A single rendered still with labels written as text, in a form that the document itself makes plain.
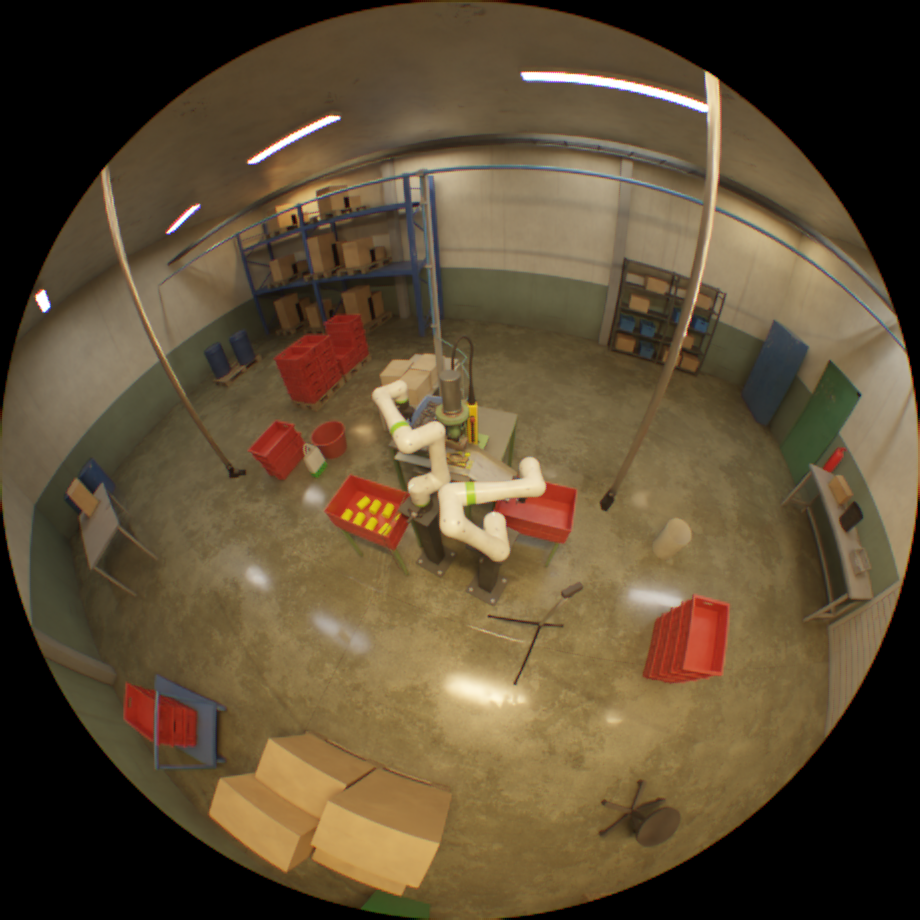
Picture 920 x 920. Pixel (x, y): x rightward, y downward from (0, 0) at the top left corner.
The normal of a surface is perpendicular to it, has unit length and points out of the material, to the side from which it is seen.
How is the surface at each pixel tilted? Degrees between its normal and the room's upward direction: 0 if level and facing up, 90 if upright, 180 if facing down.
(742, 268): 90
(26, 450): 90
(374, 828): 0
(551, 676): 0
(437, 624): 0
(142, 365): 90
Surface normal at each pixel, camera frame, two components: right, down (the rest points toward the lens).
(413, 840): -0.04, -0.68
